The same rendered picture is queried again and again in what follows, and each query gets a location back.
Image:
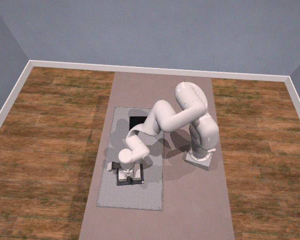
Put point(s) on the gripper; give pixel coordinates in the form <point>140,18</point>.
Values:
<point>129,175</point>

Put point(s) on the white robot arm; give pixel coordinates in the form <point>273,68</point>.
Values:
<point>203,129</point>

